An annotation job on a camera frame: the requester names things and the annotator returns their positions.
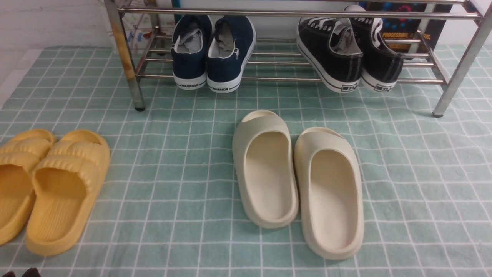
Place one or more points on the black canvas sneaker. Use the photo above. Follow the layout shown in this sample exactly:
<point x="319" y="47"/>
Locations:
<point x="330" y="46"/>
<point x="381" y="66"/>

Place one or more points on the metal shoe rack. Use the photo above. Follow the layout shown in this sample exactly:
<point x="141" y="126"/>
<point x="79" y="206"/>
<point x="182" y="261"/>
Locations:
<point x="450" y="85"/>

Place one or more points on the left cream foam slide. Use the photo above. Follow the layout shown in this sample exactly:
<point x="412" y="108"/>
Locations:
<point x="263" y="159"/>

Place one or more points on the cream foam slide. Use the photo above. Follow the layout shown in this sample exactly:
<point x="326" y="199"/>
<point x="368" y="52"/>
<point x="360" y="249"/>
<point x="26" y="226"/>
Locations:
<point x="330" y="187"/>
<point x="263" y="159"/>

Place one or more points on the right cream foam slide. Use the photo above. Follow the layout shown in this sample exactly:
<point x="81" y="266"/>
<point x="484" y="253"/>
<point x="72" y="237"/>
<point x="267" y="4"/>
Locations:
<point x="330" y="187"/>

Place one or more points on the right navy canvas sneaker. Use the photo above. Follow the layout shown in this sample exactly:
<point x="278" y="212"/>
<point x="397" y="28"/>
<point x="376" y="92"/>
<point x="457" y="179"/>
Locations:
<point x="230" y="49"/>

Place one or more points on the navy canvas sneaker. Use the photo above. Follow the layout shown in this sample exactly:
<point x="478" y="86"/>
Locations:
<point x="190" y="43"/>
<point x="230" y="49"/>

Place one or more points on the green checkered floor cloth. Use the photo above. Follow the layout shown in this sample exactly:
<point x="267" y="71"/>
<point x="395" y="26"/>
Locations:
<point x="170" y="206"/>

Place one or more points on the left navy canvas sneaker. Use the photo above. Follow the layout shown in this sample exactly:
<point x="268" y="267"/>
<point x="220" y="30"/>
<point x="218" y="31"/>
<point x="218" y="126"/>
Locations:
<point x="190" y="43"/>

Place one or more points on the colourful printed paper sheet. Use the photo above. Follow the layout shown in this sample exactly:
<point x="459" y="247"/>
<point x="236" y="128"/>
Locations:
<point x="138" y="28"/>

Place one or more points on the right yellow foam slipper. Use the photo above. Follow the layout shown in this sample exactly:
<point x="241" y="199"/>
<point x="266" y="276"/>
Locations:
<point x="67" y="183"/>

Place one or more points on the yellow foam slipper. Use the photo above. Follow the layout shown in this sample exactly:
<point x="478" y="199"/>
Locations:
<point x="18" y="157"/>
<point x="67" y="183"/>

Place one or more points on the dark printed cardboard box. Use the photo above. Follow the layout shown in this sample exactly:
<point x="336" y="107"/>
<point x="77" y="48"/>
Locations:
<point x="402" y="28"/>

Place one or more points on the left yellow foam slipper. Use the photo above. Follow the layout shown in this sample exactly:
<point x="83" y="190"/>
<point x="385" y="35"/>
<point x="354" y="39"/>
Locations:
<point x="18" y="157"/>

